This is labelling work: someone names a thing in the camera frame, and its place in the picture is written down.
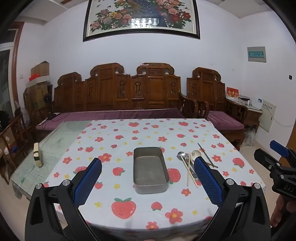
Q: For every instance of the person's right hand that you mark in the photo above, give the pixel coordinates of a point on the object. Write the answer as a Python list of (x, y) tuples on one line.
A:
[(277, 210)]

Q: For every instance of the light wooden chopstick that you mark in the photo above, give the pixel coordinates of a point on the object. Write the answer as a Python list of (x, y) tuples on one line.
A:
[(188, 172), (190, 177)]

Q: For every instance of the cream block with dark band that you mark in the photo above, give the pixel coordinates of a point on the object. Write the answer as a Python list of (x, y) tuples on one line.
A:
[(37, 155)]

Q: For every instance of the grey wall panel box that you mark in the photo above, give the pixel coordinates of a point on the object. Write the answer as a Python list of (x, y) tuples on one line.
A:
[(256, 54)]

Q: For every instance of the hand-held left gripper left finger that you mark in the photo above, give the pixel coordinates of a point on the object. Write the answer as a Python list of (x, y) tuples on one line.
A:
[(89, 183)]

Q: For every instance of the wooden chair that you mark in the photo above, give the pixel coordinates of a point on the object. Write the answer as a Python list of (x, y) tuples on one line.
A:
[(13, 141)]

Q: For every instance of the cardboard box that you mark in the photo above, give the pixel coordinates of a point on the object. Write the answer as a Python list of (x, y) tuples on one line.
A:
[(40, 69)]

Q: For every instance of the white wall cabinet door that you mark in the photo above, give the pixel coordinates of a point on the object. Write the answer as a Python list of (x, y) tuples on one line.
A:
[(268, 115)]

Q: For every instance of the framed flower painting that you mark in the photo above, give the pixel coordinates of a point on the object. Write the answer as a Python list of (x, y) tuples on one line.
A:
[(141, 17)]

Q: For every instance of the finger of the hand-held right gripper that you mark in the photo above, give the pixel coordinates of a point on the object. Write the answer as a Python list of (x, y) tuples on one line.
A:
[(266, 158), (278, 146)]

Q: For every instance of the carved wooden armchair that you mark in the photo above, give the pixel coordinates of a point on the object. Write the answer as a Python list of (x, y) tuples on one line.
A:
[(208, 88)]

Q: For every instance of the strawberry flower print tablecloth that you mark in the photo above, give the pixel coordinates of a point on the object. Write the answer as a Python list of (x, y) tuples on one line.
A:
[(120, 143)]

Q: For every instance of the purple armchair cushion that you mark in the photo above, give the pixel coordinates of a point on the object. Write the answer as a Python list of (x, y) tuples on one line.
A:
[(224, 119)]

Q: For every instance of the white device box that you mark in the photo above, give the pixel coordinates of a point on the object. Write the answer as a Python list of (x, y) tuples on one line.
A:
[(257, 103)]

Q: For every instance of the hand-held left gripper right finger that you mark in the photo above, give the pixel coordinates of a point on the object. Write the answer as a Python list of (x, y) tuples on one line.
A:
[(208, 183)]

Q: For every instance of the white soup spoon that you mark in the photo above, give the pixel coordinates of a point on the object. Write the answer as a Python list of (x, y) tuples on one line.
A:
[(196, 153)]

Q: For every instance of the rectangular metal tray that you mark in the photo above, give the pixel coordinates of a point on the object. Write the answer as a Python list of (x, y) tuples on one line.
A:
[(150, 172)]

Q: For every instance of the steel fork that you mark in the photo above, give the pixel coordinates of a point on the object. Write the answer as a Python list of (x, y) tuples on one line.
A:
[(186, 157)]

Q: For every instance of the red gold card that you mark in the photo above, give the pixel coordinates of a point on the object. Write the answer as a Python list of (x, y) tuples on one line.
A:
[(232, 92)]

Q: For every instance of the stacked boxes shelf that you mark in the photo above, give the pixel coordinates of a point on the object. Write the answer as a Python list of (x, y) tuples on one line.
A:
[(38, 92)]

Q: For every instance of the wooden side table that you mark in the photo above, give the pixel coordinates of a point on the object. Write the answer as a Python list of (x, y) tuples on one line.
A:
[(251, 115)]

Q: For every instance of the black fan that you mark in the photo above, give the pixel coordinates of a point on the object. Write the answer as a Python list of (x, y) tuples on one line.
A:
[(47, 98)]

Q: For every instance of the carved wooden sofa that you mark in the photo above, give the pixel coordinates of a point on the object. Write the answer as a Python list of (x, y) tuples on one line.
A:
[(108, 90)]

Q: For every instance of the large steel spoon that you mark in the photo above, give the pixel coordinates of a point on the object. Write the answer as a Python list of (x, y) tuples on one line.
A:
[(180, 154)]

